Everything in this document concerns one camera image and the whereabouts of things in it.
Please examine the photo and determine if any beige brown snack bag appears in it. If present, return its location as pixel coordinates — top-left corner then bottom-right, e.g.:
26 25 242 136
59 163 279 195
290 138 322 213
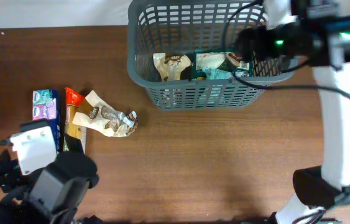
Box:
71 90 138 138

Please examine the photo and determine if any orange spaghetti packet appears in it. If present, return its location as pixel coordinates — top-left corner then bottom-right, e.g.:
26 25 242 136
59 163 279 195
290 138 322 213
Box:
63 87 87 154

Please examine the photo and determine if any Kleenex tissue multipack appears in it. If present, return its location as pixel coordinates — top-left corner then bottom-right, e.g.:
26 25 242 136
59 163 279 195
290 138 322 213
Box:
32 89 61 152

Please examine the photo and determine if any green snack bag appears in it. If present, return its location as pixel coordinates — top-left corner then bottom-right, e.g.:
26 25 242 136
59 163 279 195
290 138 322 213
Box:
191 50 254 80

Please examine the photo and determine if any beige Pantree snack bag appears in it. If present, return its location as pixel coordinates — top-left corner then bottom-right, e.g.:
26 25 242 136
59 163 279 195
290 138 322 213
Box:
152 53 192 82

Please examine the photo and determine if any mint green wipes pack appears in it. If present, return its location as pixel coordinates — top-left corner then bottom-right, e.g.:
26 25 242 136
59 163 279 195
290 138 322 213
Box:
202 69 233 80

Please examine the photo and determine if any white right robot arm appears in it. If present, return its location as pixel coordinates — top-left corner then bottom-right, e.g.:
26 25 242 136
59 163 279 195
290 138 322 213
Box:
235 1 350 223

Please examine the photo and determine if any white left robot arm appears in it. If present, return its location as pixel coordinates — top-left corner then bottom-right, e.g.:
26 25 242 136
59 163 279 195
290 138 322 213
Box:
0 134 99 223

